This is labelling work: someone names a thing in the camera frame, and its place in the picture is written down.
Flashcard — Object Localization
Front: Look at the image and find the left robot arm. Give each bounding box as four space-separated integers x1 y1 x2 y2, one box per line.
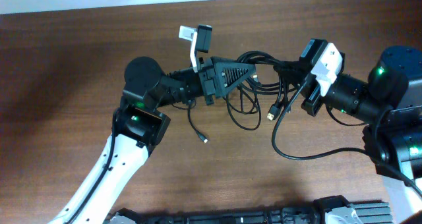
52 57 256 223

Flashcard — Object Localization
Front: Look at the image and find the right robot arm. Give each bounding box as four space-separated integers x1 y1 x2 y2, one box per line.
302 45 421 223

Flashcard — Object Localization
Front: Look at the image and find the right camera black cable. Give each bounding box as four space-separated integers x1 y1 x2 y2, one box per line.
271 82 422 198

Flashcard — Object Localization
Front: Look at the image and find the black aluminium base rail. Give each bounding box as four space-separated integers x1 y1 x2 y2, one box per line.
104 196 394 224

